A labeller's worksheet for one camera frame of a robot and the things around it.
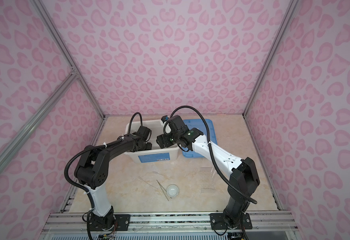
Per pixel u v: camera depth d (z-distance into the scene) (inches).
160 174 35.6
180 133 23.8
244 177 16.9
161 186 33.6
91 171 19.8
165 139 27.7
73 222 29.5
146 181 34.1
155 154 33.8
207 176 34.7
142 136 30.8
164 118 27.8
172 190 32.4
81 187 20.2
